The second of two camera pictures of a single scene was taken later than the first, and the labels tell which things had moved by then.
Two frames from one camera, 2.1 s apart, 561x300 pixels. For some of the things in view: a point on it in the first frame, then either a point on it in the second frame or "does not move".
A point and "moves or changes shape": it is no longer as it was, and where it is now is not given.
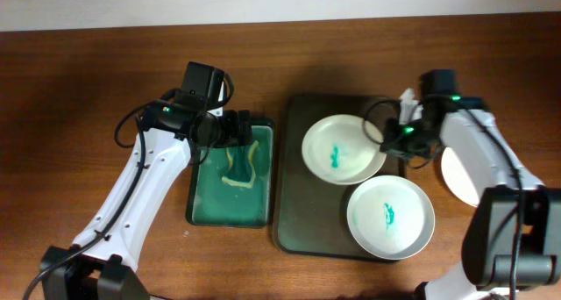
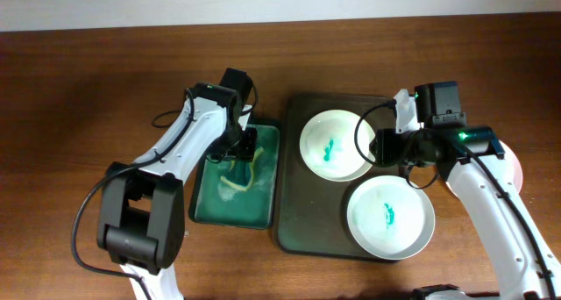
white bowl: x=391 y=217 does not move
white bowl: x=337 y=150 does not move
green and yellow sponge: x=242 y=171 moves or changes shape
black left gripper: x=233 y=136 -> x=247 y=152
